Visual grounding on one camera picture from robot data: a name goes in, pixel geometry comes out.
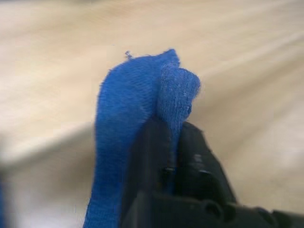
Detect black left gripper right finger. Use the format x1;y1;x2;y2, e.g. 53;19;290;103
174;121;238;207

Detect blue sock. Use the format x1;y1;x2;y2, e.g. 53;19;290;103
82;48;202;228

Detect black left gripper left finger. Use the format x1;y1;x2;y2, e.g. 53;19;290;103
120;119;176;225

